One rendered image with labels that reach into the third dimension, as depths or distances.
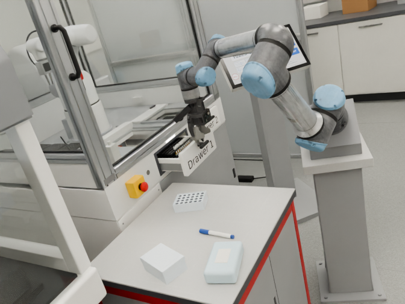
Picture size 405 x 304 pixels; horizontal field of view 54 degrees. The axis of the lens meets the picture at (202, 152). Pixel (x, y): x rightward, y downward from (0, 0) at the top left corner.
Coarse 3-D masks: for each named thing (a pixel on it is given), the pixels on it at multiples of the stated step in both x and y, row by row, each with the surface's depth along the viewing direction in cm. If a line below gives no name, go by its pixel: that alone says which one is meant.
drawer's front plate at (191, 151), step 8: (208, 136) 186; (192, 144) 174; (208, 144) 186; (184, 152) 169; (192, 152) 174; (200, 152) 180; (208, 152) 186; (184, 160) 169; (192, 160) 174; (200, 160) 180; (184, 168) 170; (192, 168) 174
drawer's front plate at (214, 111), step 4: (212, 108) 216; (216, 108) 220; (212, 112) 216; (216, 112) 220; (212, 120) 216; (220, 120) 223; (208, 124) 212; (212, 124) 216; (216, 124) 220; (212, 128) 216
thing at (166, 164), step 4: (180, 136) 197; (184, 136) 196; (192, 140) 194; (160, 160) 177; (164, 160) 176; (168, 160) 175; (172, 160) 174; (176, 160) 173; (160, 164) 178; (164, 164) 177; (168, 164) 175; (172, 164) 174; (176, 164) 173; (180, 164) 172; (164, 168) 178; (168, 168) 177; (172, 168) 175; (176, 168) 174; (180, 168) 173
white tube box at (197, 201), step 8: (192, 192) 162; (200, 192) 160; (176, 200) 159; (184, 200) 158; (192, 200) 156; (200, 200) 155; (176, 208) 156; (184, 208) 156; (192, 208) 155; (200, 208) 154
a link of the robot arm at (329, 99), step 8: (320, 88) 153; (328, 88) 152; (336, 88) 151; (320, 96) 151; (328, 96) 150; (336, 96) 149; (344, 96) 149; (312, 104) 155; (320, 104) 149; (328, 104) 149; (336, 104) 148; (344, 104) 153; (320, 112) 150; (328, 112) 149; (336, 112) 150; (336, 120) 151
